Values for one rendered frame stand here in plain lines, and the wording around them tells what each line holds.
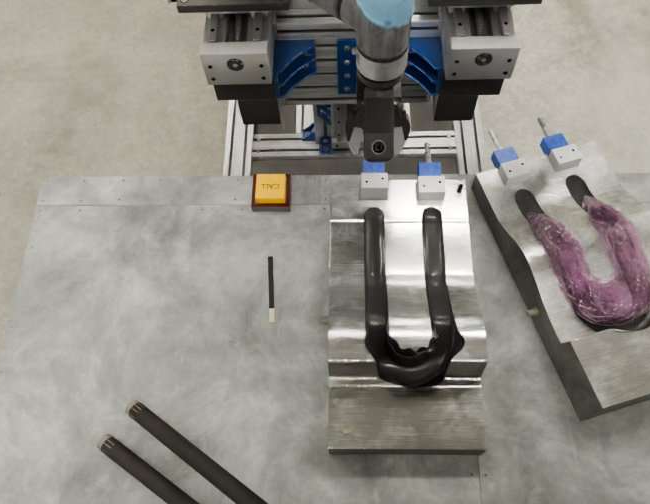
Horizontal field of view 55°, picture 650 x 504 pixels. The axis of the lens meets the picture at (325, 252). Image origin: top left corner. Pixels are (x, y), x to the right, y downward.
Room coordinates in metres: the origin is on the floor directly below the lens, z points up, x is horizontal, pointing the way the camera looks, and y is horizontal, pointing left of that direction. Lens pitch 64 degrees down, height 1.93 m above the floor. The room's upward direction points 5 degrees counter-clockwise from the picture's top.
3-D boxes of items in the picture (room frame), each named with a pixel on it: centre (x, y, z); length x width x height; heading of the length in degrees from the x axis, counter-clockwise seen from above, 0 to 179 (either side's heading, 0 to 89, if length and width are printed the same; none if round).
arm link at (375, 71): (0.65, -0.10, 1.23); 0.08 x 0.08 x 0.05
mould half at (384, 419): (0.39, -0.13, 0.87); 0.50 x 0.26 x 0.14; 175
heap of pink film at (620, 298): (0.45, -0.49, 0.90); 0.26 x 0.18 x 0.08; 12
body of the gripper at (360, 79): (0.66, -0.11, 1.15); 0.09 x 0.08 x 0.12; 175
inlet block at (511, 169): (0.70, -0.38, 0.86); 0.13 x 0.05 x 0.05; 12
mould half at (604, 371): (0.45, -0.49, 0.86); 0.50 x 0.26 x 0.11; 12
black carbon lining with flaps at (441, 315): (0.41, -0.14, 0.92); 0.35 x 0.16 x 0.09; 175
